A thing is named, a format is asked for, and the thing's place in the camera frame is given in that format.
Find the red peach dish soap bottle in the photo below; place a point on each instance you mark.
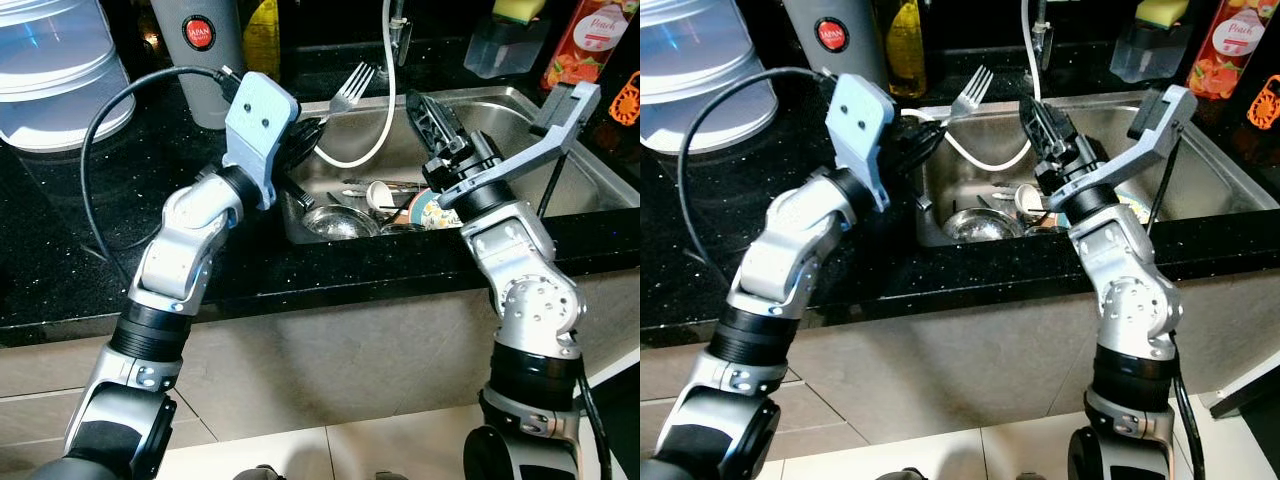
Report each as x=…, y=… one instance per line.
x=1230, y=45
x=590, y=40

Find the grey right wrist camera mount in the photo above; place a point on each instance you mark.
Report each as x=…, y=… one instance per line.
x=1130, y=160
x=520, y=160

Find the white ceramic cup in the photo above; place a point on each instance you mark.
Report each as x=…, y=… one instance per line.
x=1028, y=202
x=380, y=197

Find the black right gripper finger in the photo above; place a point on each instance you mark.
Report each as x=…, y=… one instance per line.
x=428, y=122
x=1066, y=132
x=1040, y=125
x=456, y=130

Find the yellow green sponge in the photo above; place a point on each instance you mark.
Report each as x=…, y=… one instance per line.
x=1162, y=12
x=517, y=10

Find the yellow oil bottle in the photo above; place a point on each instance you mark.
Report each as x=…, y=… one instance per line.
x=262, y=40
x=905, y=45

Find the orange plastic scrubber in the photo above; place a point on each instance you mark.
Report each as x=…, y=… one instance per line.
x=625, y=100
x=1265, y=103

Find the silver metal fork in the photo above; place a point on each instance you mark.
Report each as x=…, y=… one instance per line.
x=348, y=92
x=968, y=95

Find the metal sink faucet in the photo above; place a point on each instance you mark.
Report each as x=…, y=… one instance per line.
x=1043, y=30
x=401, y=30

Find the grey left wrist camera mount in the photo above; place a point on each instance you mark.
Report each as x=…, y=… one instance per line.
x=860, y=120
x=258, y=120

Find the clear plastic water jug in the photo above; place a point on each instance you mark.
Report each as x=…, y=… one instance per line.
x=50, y=70
x=700, y=70

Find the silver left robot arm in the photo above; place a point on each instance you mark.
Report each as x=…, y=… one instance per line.
x=785, y=245
x=180, y=250

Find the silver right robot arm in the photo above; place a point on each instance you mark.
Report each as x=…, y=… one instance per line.
x=1120, y=280
x=520, y=270

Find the clear plastic sponge holder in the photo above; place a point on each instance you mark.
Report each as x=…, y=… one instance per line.
x=1150, y=55
x=505, y=50

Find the grey bottle with red label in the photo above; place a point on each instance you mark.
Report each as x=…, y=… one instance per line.
x=200, y=60
x=835, y=40

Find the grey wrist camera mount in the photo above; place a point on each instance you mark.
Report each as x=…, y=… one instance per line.
x=520, y=160
x=1130, y=160
x=258, y=120
x=860, y=120

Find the stainless steel sink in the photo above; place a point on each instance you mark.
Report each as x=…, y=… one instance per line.
x=520, y=115
x=1215, y=170

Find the stainless steel bowl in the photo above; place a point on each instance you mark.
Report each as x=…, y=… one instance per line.
x=340, y=222
x=975, y=224

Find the colourful patterned plate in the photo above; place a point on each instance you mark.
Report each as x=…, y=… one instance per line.
x=432, y=212
x=1140, y=210

